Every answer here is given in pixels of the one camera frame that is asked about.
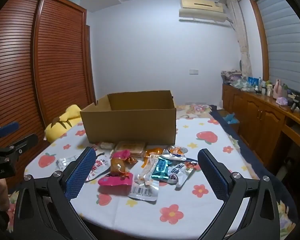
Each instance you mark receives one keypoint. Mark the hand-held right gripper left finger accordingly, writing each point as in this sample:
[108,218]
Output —
[80,175]

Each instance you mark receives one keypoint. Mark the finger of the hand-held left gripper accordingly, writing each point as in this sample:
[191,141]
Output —
[22,142]
[7,127]

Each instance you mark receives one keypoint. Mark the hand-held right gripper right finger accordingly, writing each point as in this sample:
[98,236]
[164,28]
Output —
[212,175]

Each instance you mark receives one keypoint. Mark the white red snack packet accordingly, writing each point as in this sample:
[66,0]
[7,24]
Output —
[98,166]

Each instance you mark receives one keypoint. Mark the white blue snack packet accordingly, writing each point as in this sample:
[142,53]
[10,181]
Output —
[180,173]

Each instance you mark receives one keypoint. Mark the pink snack packet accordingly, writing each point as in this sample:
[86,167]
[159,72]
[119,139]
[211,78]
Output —
[115,180]

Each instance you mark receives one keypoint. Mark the teal snack packet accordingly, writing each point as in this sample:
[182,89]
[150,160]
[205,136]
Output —
[161,170]

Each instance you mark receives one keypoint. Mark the orange clear snack packet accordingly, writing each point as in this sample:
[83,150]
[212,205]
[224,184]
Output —
[150,170]

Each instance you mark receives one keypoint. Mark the brown cardboard box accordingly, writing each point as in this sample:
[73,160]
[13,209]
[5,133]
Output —
[130,125]

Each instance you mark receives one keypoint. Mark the person's left hand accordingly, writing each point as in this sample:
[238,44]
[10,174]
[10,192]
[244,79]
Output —
[1,195]

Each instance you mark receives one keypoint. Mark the white strawberry print sheet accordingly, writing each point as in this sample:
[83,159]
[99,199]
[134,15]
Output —
[202,205]

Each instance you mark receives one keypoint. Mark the pale bread packet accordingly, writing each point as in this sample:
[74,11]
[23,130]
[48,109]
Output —
[107,145]

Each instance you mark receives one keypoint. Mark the silver orange snack packet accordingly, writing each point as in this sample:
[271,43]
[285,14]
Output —
[176,151]

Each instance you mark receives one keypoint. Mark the yellow plush toy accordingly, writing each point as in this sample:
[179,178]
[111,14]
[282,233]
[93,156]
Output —
[62,122]

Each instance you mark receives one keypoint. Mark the brown cake packet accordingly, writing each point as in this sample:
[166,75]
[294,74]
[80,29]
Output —
[130,148]

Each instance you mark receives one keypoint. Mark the teal plastic bag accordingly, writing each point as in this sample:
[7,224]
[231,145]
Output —
[231,118]

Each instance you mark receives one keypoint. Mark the clear barcode snack packet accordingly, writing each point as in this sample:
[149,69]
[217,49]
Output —
[143,192]

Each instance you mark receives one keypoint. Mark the wooden sideboard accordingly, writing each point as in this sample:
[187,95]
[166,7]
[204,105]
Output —
[260,115]

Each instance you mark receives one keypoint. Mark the wooden louvered wardrobe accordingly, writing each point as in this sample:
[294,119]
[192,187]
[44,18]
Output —
[60,55]

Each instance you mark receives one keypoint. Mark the purple cloth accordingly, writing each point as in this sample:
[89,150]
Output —
[282,101]

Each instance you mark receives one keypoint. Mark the blue white box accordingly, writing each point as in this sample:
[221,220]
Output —
[252,81]

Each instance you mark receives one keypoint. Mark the pink bottle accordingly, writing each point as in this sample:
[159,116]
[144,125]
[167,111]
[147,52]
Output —
[278,88]

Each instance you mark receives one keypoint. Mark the pale patterned curtain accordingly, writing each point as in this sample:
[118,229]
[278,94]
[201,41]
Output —
[242,42]

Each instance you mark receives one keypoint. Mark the grey window blind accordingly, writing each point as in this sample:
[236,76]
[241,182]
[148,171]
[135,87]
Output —
[282,42]

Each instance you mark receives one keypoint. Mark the white air conditioner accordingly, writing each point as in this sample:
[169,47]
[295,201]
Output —
[202,12]

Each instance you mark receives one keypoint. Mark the white wall socket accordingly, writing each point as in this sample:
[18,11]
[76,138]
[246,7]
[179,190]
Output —
[194,71]

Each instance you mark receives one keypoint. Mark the wooden window frame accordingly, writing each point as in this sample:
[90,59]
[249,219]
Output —
[258,35]

